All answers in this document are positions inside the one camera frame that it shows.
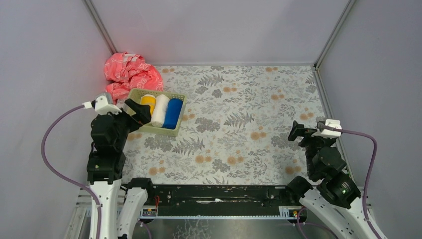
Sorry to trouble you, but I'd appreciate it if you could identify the yellow towel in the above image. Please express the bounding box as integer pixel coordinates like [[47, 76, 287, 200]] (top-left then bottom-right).
[[140, 94, 156, 116]]

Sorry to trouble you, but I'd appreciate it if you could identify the cream towel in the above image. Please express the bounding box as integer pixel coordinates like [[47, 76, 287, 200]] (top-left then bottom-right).
[[151, 94, 170, 127]]

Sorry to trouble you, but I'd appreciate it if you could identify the blue towel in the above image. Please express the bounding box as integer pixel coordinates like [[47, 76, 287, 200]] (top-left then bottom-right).
[[162, 98, 183, 129]]

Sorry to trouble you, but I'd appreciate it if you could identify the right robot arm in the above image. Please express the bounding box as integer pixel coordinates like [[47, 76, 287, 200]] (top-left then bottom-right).
[[286, 119, 386, 239]]

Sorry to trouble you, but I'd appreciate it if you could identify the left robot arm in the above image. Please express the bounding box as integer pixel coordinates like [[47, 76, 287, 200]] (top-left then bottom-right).
[[85, 96, 154, 239]]

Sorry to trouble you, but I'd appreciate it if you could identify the green plastic basket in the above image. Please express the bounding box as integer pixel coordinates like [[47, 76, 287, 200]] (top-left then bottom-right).
[[128, 88, 188, 137]]

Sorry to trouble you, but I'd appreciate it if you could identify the pink patterned cloth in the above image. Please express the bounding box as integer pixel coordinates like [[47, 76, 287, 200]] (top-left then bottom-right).
[[104, 52, 164, 103]]

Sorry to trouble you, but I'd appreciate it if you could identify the floral table mat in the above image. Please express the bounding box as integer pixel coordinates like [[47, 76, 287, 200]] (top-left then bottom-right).
[[122, 66, 325, 185]]

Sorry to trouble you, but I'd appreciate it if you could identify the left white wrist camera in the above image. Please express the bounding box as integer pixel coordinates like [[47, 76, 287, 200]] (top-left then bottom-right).
[[83, 92, 122, 115]]

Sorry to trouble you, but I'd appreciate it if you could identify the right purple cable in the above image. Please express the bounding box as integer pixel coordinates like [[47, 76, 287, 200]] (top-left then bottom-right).
[[297, 124, 383, 239]]

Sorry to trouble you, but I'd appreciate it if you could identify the purple cable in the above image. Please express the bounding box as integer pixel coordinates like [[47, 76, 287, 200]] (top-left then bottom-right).
[[297, 124, 383, 239], [41, 105, 103, 239]]

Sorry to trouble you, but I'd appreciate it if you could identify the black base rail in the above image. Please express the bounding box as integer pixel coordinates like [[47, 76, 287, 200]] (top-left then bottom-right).
[[139, 185, 302, 220]]

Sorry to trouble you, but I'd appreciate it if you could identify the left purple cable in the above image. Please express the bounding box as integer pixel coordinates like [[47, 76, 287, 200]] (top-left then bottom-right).
[[41, 105, 103, 239]]

